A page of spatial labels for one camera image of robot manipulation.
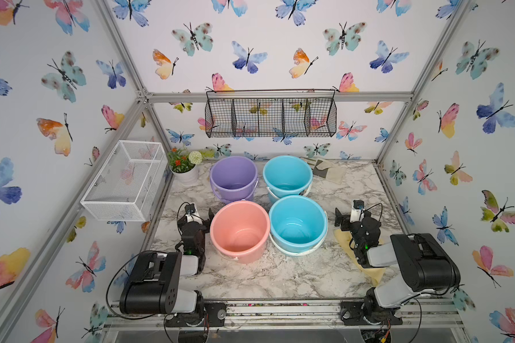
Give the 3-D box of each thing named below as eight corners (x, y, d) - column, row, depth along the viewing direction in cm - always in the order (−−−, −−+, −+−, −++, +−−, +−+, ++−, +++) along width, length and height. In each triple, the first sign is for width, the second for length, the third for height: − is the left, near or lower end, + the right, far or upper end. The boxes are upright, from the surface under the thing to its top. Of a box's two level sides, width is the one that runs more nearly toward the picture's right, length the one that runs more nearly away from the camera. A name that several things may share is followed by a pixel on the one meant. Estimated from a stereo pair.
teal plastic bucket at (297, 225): (269, 264, 87) (270, 245, 73) (269, 218, 101) (269, 195, 86) (321, 264, 87) (332, 245, 73) (314, 218, 100) (322, 195, 86)
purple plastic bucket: (214, 211, 101) (206, 189, 88) (219, 179, 114) (213, 156, 101) (257, 211, 101) (256, 189, 88) (258, 179, 114) (257, 156, 101)
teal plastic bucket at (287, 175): (263, 213, 101) (262, 191, 87) (263, 179, 114) (263, 155, 100) (309, 213, 101) (316, 191, 87) (304, 179, 114) (309, 155, 100)
